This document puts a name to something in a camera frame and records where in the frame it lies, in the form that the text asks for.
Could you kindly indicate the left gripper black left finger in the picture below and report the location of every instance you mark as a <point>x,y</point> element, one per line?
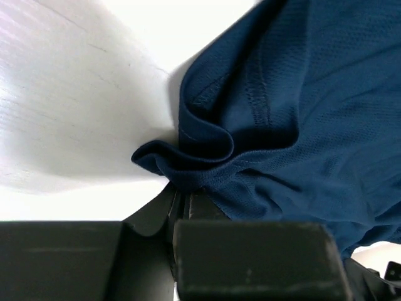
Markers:
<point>89,260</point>

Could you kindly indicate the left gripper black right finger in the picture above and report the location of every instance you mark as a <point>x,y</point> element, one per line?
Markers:
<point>220,259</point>

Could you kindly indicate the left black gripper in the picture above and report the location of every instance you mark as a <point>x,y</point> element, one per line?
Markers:
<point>367,284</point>

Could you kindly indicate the navy blue shorts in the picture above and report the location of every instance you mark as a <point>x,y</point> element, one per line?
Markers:
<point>294,114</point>

